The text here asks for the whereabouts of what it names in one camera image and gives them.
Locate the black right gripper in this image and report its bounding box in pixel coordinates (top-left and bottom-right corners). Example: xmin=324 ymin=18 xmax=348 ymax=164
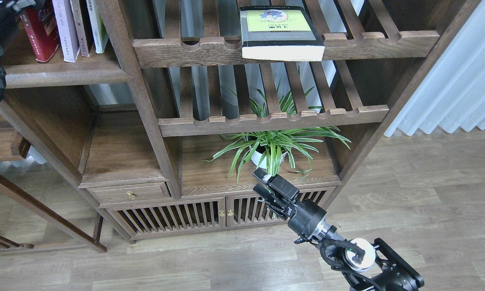
xmin=253 ymin=168 xmax=328 ymax=241

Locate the green and black book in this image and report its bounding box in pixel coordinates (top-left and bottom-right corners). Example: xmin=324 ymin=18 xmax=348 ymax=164
xmin=239 ymin=6 xmax=325 ymax=61

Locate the white lavender book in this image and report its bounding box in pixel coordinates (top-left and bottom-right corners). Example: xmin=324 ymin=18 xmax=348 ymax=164
xmin=52 ymin=0 xmax=80 ymax=63

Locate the red cover book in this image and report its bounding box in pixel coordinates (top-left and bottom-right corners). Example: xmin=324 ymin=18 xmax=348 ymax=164
xmin=20 ymin=0 xmax=60 ymax=63

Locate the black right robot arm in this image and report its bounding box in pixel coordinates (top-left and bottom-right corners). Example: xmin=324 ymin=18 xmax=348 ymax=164
xmin=253 ymin=168 xmax=425 ymax=291

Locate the white plant pot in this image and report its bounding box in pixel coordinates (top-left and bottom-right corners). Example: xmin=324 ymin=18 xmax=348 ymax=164
xmin=250 ymin=146 xmax=267 ymax=170

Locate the green spider plant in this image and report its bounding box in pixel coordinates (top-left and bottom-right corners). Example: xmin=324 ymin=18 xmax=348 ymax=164
xmin=204 ymin=79 xmax=352 ymax=219

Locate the brass drawer knob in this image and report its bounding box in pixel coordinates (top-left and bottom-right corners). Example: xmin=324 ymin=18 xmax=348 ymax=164
xmin=126 ymin=191 xmax=137 ymax=200

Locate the dark wooden bookshelf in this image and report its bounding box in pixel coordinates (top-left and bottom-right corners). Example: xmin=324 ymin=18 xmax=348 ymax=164
xmin=0 ymin=0 xmax=480 ymax=241

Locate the white curtain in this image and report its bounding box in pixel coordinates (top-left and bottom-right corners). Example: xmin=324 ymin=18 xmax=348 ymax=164
xmin=385 ymin=0 xmax=485 ymax=137

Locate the white green upright book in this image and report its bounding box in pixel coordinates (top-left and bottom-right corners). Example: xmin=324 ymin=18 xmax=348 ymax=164
xmin=86 ymin=0 xmax=109 ymax=54

